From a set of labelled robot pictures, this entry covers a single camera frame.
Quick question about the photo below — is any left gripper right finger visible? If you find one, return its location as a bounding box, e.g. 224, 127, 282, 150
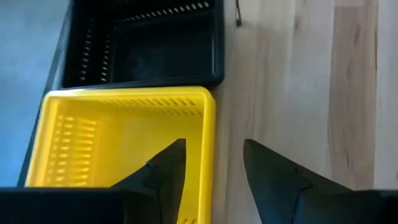
243, 139, 352, 224

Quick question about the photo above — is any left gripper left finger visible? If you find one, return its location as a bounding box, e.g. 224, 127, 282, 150
110, 139, 187, 224

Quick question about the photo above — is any yellow plastic basket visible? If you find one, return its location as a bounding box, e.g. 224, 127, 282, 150
24, 86, 218, 224

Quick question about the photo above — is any black plastic basket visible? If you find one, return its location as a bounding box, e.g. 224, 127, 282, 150
60, 0, 226, 91

